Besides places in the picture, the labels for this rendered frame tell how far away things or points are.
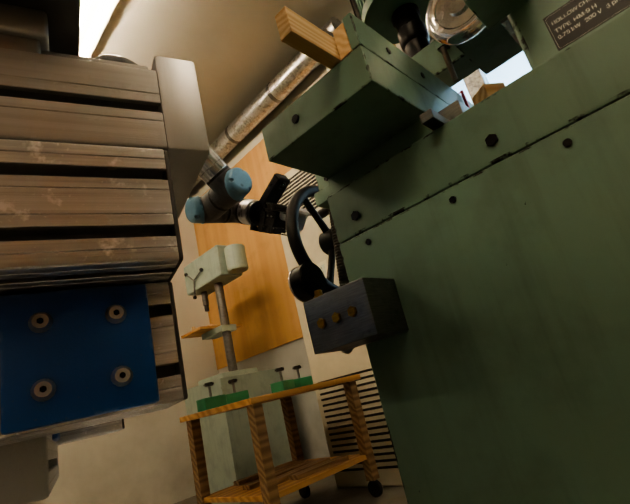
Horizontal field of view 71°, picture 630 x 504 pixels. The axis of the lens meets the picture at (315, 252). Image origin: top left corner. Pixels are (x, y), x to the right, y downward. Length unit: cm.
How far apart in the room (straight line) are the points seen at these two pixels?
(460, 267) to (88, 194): 46
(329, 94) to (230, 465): 240
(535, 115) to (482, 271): 20
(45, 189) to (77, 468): 318
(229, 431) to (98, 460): 106
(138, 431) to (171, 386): 325
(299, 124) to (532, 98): 31
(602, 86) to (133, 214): 51
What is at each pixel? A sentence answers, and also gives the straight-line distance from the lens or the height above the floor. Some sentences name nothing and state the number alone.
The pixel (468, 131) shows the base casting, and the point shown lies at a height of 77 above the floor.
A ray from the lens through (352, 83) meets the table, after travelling 63.
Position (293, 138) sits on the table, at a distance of 68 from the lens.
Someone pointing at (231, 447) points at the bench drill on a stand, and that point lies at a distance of 277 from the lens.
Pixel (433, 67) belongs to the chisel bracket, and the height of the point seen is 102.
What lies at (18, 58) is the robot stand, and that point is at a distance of 39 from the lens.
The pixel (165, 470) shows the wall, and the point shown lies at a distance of 366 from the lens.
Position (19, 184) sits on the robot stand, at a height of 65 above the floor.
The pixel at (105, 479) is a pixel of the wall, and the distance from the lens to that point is 351.
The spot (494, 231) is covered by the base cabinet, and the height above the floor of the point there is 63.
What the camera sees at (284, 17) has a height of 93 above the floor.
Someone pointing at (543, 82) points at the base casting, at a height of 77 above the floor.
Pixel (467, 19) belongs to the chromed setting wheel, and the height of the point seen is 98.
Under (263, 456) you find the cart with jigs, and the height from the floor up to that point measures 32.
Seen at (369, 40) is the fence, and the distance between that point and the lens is 68.
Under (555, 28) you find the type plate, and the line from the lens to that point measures 79.
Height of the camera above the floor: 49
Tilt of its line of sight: 17 degrees up
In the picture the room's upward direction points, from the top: 14 degrees counter-clockwise
